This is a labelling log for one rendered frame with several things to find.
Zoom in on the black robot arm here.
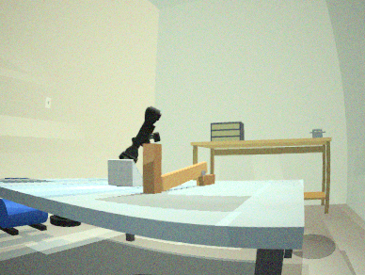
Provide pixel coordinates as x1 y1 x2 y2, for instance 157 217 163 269
119 106 161 163

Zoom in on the long tan wooden rail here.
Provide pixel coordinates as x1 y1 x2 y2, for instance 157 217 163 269
161 162 208 191

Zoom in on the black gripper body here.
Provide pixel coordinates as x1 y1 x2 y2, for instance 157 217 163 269
132 132 161 143

